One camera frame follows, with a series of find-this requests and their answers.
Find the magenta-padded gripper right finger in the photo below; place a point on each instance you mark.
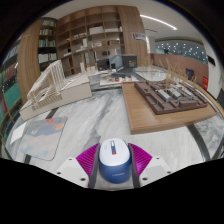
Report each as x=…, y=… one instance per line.
x=155, y=170

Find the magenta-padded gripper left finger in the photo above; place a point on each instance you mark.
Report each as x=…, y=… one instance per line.
x=71, y=170

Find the white and blue computer mouse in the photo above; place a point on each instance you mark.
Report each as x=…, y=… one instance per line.
x=115, y=163

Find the pastel printed mouse pad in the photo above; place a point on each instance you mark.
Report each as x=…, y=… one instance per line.
x=43, y=138

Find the brown model on wooden board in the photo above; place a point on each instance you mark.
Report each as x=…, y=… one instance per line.
x=143, y=116

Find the white paper sheet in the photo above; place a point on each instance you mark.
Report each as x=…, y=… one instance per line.
x=18, y=132

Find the white architectural model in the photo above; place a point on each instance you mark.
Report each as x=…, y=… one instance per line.
x=76, y=90

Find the small model on white base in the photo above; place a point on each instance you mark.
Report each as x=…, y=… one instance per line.
x=120, y=80

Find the dark grey building model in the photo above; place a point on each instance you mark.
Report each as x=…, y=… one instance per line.
x=125, y=61

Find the group of ceiling spot lights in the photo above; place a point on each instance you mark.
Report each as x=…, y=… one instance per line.
x=181, y=49

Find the long ceiling light strip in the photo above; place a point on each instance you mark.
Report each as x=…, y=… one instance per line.
x=159, y=21

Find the wooden shelf unit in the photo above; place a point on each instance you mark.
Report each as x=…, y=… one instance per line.
x=131, y=23

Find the red wall sign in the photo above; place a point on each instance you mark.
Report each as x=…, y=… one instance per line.
x=205, y=82

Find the dark box by wall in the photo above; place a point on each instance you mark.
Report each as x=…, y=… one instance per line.
x=190, y=74

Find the black wall panel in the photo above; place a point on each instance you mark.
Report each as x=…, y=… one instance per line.
x=211, y=60

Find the white wall sign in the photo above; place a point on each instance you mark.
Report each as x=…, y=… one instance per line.
x=139, y=36

